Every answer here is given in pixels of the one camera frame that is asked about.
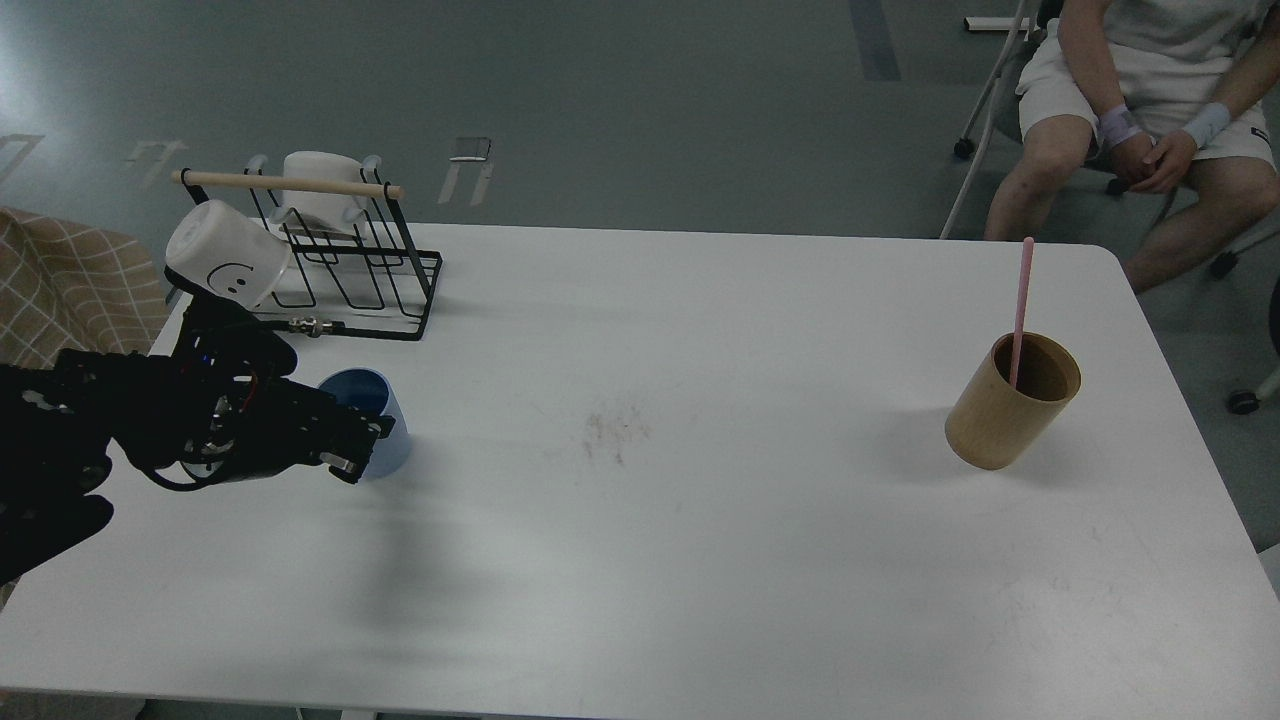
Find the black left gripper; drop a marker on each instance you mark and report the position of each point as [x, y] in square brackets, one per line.
[214, 410]

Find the pink chopstick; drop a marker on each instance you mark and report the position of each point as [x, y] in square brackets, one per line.
[1028, 246]

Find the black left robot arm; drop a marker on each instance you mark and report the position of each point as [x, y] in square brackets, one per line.
[54, 462]

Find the white smiley face mug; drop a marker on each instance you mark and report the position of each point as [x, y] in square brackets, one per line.
[226, 253]

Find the checkered beige cloth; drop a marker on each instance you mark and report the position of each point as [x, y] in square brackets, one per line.
[69, 285]

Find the brown wooden cylinder holder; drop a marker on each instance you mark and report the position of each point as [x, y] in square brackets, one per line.
[995, 421]

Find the grey office chair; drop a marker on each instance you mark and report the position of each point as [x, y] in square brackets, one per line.
[1025, 32]

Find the person in white clothes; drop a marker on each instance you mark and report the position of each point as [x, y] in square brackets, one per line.
[1169, 94]

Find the black wire cup rack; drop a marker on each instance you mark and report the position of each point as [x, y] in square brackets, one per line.
[355, 268]

